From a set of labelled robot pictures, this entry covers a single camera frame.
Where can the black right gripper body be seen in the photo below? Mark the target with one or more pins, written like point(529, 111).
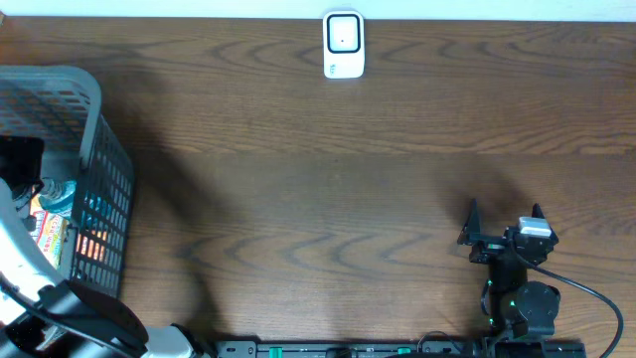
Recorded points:
point(487, 253)

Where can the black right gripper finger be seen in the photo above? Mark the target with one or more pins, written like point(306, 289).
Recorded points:
point(471, 230)
point(537, 212)

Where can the blue mouthwash bottle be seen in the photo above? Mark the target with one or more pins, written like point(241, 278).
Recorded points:
point(57, 197)

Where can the yellow snack bag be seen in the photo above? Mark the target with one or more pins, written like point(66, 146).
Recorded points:
point(49, 233)

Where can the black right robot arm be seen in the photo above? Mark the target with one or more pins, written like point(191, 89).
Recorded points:
point(519, 308)

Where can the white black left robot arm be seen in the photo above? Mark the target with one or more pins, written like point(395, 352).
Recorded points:
point(46, 315)

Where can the grey plastic shopping basket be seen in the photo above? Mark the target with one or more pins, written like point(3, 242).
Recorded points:
point(61, 105)

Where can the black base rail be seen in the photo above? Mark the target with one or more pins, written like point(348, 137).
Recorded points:
point(430, 348)

